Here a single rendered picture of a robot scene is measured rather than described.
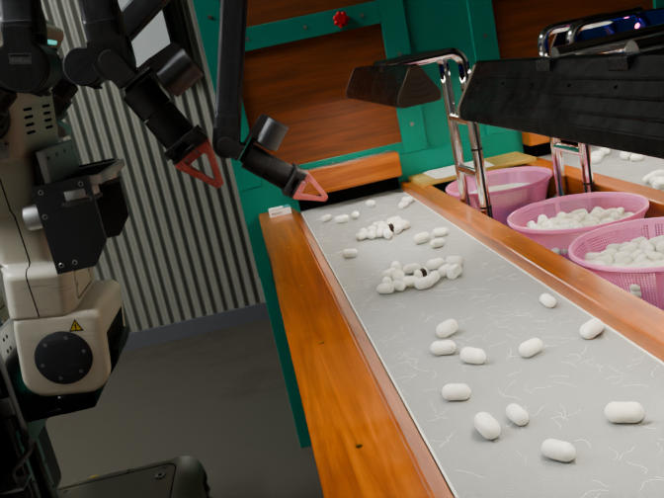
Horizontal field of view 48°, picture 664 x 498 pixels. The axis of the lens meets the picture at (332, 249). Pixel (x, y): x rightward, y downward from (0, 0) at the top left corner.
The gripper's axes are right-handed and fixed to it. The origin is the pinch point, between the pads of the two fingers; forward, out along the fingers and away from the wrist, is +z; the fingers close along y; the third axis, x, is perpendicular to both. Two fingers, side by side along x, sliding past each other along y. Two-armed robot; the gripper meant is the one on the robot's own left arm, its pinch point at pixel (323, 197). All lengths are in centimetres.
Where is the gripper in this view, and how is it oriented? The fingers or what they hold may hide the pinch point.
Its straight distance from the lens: 169.9
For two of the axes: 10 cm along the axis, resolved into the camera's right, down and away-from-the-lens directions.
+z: 8.6, 4.5, 2.4
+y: -1.4, -2.4, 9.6
